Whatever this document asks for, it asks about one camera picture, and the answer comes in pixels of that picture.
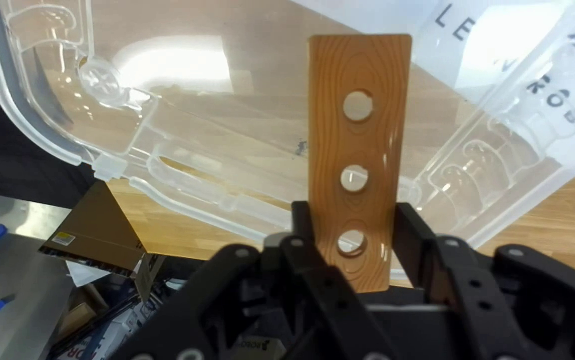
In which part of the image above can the clear plastic case cover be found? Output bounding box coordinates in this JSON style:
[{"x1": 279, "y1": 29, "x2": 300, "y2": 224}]
[{"x1": 0, "y1": 0, "x2": 575, "y2": 251}]

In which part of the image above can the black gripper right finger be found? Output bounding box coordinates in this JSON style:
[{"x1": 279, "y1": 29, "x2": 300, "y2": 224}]
[{"x1": 392, "y1": 202, "x2": 575, "y2": 360}]

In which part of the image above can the brown cardboard sheet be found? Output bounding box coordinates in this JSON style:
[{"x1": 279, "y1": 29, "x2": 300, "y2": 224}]
[{"x1": 38, "y1": 180, "x2": 148, "y2": 276}]

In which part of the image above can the grey panel with blue tape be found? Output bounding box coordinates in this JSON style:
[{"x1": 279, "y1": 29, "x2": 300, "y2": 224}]
[{"x1": 0, "y1": 187, "x2": 73, "y2": 360}]

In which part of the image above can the wooden strip with three holes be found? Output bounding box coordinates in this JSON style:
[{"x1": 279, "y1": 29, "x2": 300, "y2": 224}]
[{"x1": 306, "y1": 31, "x2": 415, "y2": 296}]

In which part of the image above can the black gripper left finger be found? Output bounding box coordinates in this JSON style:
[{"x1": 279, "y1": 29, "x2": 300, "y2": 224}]
[{"x1": 108, "y1": 198, "x2": 395, "y2": 360}]

